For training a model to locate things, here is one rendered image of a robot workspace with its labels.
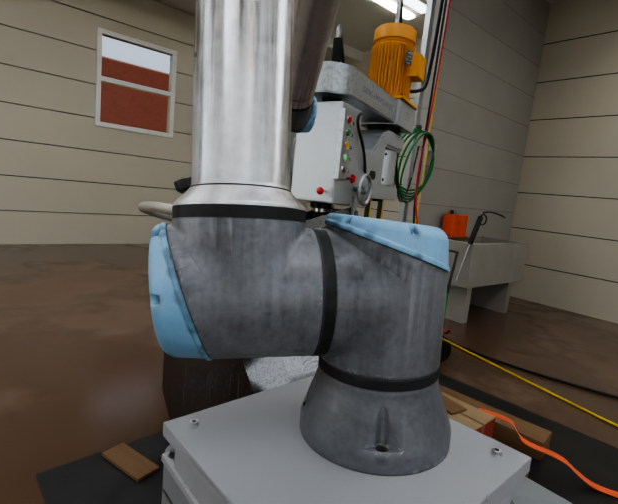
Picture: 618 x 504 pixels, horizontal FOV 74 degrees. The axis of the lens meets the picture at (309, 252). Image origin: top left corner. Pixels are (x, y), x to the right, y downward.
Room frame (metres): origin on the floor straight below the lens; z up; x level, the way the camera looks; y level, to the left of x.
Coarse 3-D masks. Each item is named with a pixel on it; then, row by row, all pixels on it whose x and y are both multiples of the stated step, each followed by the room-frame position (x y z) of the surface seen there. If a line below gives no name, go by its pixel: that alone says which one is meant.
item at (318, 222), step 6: (330, 210) 2.07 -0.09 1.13; (336, 210) 2.05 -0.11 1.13; (342, 210) 1.94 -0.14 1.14; (348, 210) 2.00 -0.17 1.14; (306, 216) 1.87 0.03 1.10; (324, 216) 1.79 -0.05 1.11; (306, 222) 1.66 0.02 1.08; (312, 222) 1.70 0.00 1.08; (318, 222) 1.75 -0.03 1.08; (324, 222) 1.80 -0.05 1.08; (312, 228) 1.71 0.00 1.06; (318, 228) 1.75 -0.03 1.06
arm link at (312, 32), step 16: (304, 0) 0.76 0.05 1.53; (320, 0) 0.75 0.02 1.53; (336, 0) 0.77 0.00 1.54; (304, 16) 0.78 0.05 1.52; (320, 16) 0.78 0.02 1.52; (304, 32) 0.81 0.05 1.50; (320, 32) 0.81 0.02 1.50; (304, 48) 0.83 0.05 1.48; (320, 48) 0.84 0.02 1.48; (304, 64) 0.86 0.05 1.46; (320, 64) 0.88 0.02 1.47; (304, 80) 0.90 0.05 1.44; (304, 96) 0.94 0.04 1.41; (304, 112) 0.98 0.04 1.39; (304, 128) 1.02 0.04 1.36
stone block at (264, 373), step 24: (168, 360) 1.66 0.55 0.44; (192, 360) 1.49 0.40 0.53; (216, 360) 1.36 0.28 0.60; (240, 360) 1.25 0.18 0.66; (264, 360) 1.23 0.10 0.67; (288, 360) 1.24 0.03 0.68; (312, 360) 1.29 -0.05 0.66; (168, 384) 1.65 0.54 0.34; (192, 384) 1.49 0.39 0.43; (216, 384) 1.35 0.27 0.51; (240, 384) 1.24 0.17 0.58; (264, 384) 1.19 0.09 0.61; (168, 408) 1.64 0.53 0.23; (192, 408) 1.48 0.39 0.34
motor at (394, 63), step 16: (384, 32) 2.37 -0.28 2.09; (400, 32) 2.34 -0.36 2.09; (416, 32) 2.42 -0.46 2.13; (384, 48) 2.38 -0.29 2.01; (400, 48) 2.36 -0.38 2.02; (384, 64) 2.36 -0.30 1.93; (400, 64) 2.34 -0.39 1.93; (416, 64) 2.36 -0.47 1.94; (384, 80) 2.34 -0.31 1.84; (400, 80) 2.36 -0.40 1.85; (416, 80) 2.43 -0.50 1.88; (400, 96) 2.27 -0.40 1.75
